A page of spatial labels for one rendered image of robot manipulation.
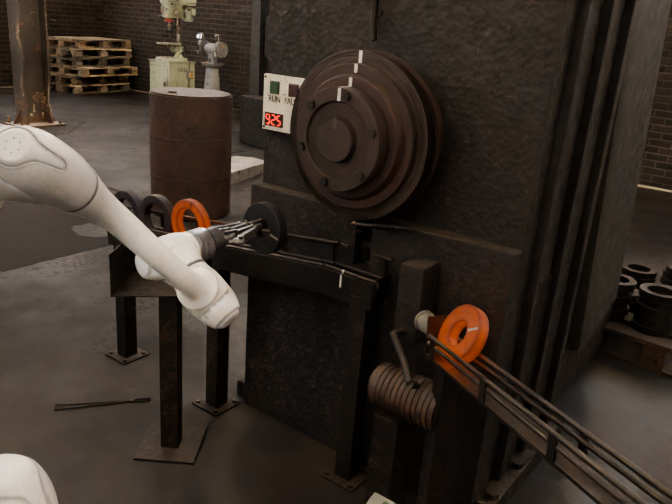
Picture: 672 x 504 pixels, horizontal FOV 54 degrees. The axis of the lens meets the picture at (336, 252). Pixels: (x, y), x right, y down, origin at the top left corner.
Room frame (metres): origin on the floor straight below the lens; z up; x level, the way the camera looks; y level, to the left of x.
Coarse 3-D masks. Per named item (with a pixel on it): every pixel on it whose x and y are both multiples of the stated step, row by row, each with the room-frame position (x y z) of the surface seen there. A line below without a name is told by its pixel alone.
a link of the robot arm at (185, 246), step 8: (184, 232) 1.60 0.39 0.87; (168, 240) 1.53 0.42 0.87; (176, 240) 1.54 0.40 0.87; (184, 240) 1.55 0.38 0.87; (192, 240) 1.57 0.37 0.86; (176, 248) 1.51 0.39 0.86; (184, 248) 1.52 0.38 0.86; (192, 248) 1.54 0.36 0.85; (200, 248) 1.58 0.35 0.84; (136, 256) 1.49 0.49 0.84; (184, 256) 1.50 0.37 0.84; (192, 256) 1.51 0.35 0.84; (200, 256) 1.54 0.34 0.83; (136, 264) 1.49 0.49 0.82; (144, 264) 1.47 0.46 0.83; (144, 272) 1.47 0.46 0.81; (152, 272) 1.46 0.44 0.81
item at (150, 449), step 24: (120, 264) 1.88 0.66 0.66; (120, 288) 1.86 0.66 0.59; (144, 288) 1.86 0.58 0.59; (168, 288) 1.86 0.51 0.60; (168, 312) 1.87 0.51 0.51; (168, 336) 1.87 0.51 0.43; (168, 360) 1.87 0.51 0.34; (168, 384) 1.87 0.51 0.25; (168, 408) 1.87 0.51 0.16; (168, 432) 1.87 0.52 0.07; (192, 432) 1.96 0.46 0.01; (144, 456) 1.81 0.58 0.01; (168, 456) 1.82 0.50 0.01; (192, 456) 1.83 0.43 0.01
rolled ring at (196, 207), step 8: (184, 200) 2.28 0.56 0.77; (192, 200) 2.28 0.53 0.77; (176, 208) 2.31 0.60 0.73; (184, 208) 2.28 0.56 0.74; (192, 208) 2.25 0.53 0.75; (200, 208) 2.25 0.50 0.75; (176, 216) 2.31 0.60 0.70; (200, 216) 2.23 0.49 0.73; (208, 216) 2.25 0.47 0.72; (176, 224) 2.31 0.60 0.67; (200, 224) 2.23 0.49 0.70; (208, 224) 2.23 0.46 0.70; (176, 232) 2.31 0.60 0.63
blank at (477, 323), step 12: (456, 312) 1.53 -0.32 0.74; (468, 312) 1.49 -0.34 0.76; (480, 312) 1.47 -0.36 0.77; (444, 324) 1.54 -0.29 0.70; (456, 324) 1.51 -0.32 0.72; (468, 324) 1.46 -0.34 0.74; (480, 324) 1.43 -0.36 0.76; (444, 336) 1.51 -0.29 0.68; (456, 336) 1.51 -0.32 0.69; (468, 336) 1.43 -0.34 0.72; (480, 336) 1.41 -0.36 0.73; (456, 348) 1.44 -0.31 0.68; (468, 348) 1.41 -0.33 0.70; (480, 348) 1.41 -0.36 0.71; (444, 360) 1.45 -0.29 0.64; (456, 360) 1.41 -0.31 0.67; (468, 360) 1.41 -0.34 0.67
